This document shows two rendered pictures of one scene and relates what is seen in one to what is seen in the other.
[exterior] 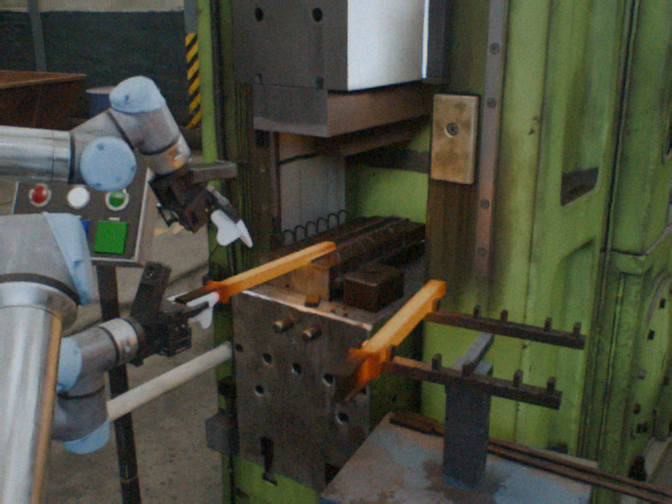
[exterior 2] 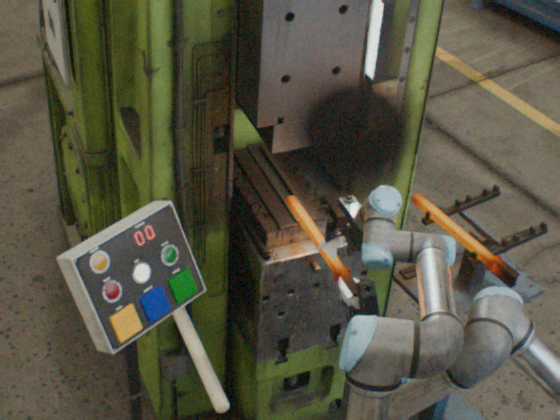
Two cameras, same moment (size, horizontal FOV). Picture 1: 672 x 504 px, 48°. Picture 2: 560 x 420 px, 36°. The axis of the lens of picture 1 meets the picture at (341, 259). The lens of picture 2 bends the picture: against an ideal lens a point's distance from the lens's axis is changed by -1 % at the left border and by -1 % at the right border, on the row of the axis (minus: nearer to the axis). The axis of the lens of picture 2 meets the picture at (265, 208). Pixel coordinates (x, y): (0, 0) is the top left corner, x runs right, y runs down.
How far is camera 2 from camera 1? 2.30 m
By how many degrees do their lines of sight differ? 55
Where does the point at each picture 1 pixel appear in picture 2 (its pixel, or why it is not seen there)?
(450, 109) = (383, 91)
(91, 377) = not seen: hidden behind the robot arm
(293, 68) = (313, 107)
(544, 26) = (434, 32)
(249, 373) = (273, 309)
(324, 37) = (341, 83)
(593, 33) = not seen: outside the picture
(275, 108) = (294, 135)
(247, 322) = (276, 279)
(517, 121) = (414, 84)
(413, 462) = not seen: hidden behind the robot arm
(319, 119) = (330, 132)
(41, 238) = (516, 305)
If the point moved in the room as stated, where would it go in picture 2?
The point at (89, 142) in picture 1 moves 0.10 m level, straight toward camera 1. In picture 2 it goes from (443, 246) to (485, 254)
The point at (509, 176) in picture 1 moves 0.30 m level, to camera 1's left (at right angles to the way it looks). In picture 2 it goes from (407, 114) to (364, 159)
